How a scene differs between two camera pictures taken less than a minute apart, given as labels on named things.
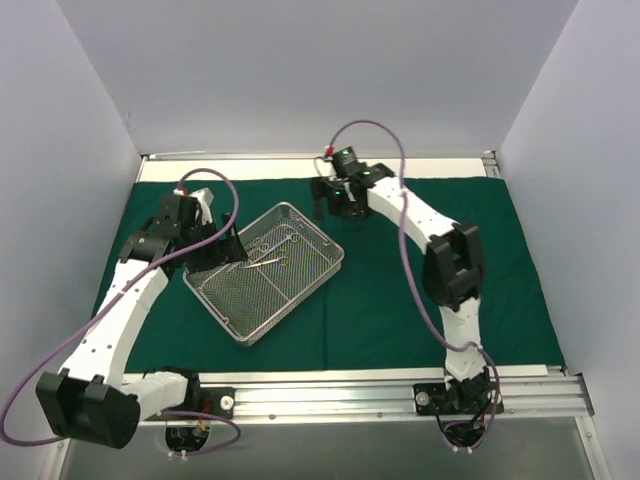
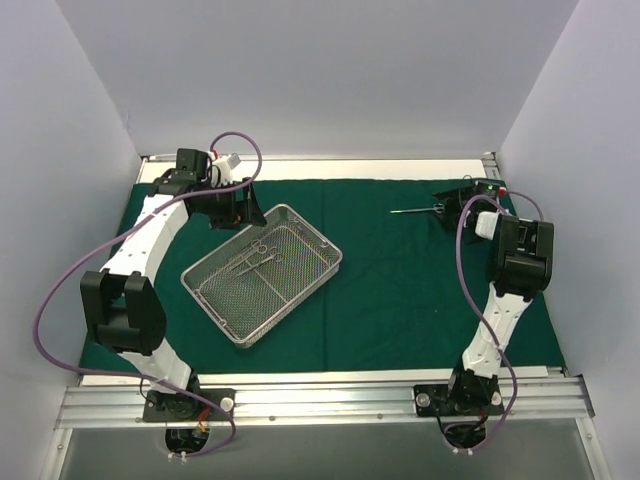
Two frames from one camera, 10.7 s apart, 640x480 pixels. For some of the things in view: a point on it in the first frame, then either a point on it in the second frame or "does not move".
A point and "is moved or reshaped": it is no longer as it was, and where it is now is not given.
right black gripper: (330, 201) to (458, 201)
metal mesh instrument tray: (289, 257) does not move
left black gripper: (215, 246) to (240, 203)
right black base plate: (462, 399) does not move
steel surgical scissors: (260, 263) is moved or reshaped
